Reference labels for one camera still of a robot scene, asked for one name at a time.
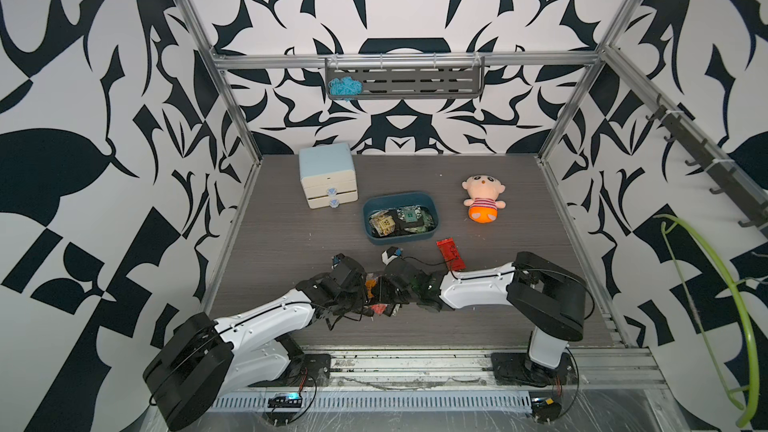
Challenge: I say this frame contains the green pattern tea bag pile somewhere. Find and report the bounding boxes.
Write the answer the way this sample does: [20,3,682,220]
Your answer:
[365,276,400,317]

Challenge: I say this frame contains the red long tea sachet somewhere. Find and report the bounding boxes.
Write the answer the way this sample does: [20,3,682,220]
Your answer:
[436,238,466,272]

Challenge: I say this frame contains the yellow label tea bag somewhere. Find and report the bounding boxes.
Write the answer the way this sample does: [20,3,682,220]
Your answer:
[369,210,397,238]

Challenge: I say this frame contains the green label tea bag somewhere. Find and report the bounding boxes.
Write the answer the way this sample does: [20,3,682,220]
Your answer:
[396,205,436,234]

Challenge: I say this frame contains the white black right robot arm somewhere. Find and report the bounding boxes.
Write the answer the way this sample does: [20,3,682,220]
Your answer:
[366,252,591,371]

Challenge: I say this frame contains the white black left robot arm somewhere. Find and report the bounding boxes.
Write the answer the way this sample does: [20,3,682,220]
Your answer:
[143,254,367,431]

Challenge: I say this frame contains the teal plastic storage box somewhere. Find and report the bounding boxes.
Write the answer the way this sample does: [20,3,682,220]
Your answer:
[362,192,440,245]

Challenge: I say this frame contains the small blue cream drawer cabinet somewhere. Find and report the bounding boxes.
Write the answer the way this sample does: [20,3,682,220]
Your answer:
[299,143,358,209]

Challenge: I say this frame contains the plush doll orange pants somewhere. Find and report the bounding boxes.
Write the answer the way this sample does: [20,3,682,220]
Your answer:
[462,175,506,224]

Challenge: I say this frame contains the blue crumpled item on shelf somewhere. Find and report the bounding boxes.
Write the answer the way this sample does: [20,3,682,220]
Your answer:
[328,76,363,100]

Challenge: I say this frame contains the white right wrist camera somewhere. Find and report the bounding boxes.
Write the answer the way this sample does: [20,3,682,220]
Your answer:
[381,246,403,265]

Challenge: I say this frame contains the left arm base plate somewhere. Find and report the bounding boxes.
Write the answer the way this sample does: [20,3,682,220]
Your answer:
[252,353,331,387]

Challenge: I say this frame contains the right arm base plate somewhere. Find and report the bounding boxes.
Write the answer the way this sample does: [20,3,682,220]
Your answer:
[490,350,577,388]

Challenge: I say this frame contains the grey perforated wall shelf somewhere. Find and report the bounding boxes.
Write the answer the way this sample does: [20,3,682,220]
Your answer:
[324,56,485,101]

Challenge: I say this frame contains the green curved hose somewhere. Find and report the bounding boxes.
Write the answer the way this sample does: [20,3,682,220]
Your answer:
[655,213,761,428]

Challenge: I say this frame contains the black wall hook rail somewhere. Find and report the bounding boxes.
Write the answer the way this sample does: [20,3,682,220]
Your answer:
[646,93,767,236]

